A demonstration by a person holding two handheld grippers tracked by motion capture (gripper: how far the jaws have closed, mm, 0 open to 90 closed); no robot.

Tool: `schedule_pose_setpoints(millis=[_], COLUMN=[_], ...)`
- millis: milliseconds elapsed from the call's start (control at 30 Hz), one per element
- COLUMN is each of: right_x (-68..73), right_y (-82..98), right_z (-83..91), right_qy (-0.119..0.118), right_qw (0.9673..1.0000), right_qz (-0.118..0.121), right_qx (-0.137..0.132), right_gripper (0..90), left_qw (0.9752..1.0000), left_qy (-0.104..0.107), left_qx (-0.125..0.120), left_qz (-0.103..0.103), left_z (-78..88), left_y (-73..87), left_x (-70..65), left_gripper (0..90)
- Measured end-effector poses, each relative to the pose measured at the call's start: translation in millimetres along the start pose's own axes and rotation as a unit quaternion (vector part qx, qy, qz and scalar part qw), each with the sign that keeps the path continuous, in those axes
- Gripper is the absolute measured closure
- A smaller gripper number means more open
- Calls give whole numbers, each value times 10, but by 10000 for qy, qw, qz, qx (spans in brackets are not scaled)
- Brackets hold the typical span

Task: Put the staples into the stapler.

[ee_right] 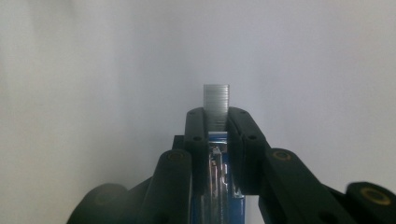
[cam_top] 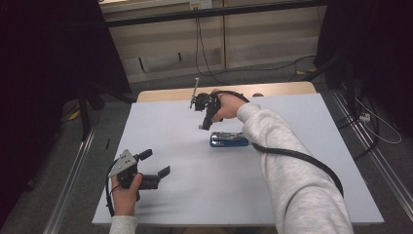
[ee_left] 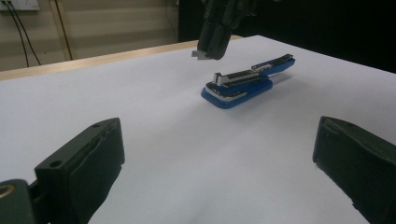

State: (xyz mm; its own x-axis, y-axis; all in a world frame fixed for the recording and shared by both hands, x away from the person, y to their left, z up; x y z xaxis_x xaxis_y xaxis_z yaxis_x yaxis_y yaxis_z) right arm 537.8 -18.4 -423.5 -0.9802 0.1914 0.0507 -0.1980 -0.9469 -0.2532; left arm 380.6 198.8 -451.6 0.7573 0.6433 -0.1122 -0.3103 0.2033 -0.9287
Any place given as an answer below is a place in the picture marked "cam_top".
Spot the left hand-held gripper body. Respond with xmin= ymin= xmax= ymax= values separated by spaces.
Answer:
xmin=107 ymin=148 xmax=161 ymax=191

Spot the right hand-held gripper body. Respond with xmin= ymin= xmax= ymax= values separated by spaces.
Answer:
xmin=189 ymin=77 xmax=222 ymax=113

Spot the blue case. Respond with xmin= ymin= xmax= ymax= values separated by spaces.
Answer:
xmin=208 ymin=131 xmax=250 ymax=148

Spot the person's right hand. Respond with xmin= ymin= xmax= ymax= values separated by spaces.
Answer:
xmin=210 ymin=89 xmax=247 ymax=124

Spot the person's left hand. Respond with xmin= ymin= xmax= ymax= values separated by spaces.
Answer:
xmin=111 ymin=173 xmax=144 ymax=217

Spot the white board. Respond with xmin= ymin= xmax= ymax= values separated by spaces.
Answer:
xmin=92 ymin=93 xmax=386 ymax=227

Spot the black stand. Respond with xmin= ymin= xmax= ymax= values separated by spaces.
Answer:
xmin=76 ymin=81 xmax=137 ymax=141

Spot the black horizontal bar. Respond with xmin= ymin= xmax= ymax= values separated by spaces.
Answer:
xmin=105 ymin=0 xmax=327 ymax=28

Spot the black curtain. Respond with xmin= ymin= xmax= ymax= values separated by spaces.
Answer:
xmin=313 ymin=0 xmax=413 ymax=137
xmin=0 ymin=0 xmax=132 ymax=228

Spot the thin black floor cable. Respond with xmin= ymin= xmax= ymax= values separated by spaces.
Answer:
xmin=194 ymin=18 xmax=318 ymax=85

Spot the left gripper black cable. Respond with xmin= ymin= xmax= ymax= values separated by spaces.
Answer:
xmin=104 ymin=159 xmax=117 ymax=217

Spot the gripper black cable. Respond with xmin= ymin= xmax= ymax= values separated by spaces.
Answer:
xmin=213 ymin=90 xmax=345 ymax=199
xmin=104 ymin=159 xmax=117 ymax=217

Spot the metal floor rail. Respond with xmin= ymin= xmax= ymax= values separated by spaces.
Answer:
xmin=329 ymin=89 xmax=413 ymax=222
xmin=42 ymin=125 xmax=98 ymax=234

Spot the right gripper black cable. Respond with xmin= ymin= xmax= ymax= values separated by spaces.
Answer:
xmin=213 ymin=90 xmax=345 ymax=199

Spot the black cable bundle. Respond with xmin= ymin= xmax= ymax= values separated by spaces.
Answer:
xmin=335 ymin=81 xmax=381 ymax=161

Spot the white cable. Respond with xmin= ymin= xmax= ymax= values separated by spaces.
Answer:
xmin=355 ymin=97 xmax=403 ymax=145

